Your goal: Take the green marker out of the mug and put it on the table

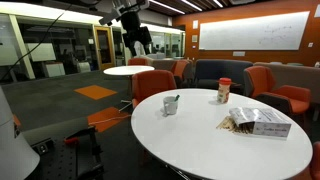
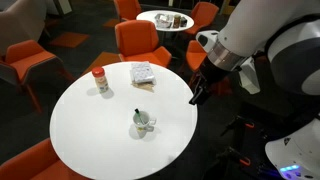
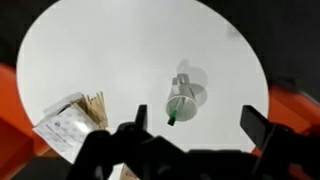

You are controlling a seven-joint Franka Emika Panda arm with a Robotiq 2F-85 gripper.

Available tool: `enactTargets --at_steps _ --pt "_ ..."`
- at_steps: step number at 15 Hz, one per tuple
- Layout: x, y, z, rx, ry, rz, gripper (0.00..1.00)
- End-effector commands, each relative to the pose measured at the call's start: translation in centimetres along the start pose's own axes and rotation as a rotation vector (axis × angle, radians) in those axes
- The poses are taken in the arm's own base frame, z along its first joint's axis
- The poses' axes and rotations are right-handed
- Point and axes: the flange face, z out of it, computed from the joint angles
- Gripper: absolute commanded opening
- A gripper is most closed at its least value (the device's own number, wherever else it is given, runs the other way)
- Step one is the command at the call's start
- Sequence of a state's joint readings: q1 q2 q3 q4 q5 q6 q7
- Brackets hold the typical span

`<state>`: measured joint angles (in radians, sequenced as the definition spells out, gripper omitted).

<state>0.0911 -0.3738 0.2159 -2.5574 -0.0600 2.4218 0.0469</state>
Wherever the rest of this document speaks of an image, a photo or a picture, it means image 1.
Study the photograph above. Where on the wooden framed door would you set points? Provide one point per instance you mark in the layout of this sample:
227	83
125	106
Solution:
104	47

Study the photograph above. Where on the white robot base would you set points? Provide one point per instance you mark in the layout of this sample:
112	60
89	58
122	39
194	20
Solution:
17	159

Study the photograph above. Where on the dark blue sofa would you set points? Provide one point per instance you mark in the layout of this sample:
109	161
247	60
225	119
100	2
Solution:
209	71

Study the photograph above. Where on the orange chair far back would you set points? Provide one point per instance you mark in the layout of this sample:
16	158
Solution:
182	71

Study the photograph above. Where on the white ceramic mug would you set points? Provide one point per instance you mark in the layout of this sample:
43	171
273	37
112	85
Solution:
170	106

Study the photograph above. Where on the black mounting stand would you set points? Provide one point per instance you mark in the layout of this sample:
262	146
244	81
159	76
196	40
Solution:
59	158

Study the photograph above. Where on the orange chair bottom right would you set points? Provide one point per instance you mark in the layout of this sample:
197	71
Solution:
315	162

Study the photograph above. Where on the orange armchair right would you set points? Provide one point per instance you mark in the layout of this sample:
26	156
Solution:
260	85

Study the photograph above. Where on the small white round table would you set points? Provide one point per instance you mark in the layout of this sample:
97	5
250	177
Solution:
127	70

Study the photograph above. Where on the large white round table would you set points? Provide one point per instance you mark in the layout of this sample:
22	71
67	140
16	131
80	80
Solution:
190	141

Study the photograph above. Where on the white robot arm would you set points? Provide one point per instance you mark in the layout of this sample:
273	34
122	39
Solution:
121	7

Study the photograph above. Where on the jar with red lid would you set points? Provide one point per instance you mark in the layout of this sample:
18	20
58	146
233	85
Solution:
223	90

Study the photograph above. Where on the wooden stir sticks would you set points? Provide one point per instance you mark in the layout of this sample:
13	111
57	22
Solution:
229	124

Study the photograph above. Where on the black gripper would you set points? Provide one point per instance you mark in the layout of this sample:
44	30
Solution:
135	33

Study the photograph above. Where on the orange chair behind table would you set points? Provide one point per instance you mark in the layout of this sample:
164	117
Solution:
148	83

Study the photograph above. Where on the white wall whiteboard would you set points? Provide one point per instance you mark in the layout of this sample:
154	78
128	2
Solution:
275	32

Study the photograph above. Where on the white cardboard box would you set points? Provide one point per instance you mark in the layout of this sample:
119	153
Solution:
260	121

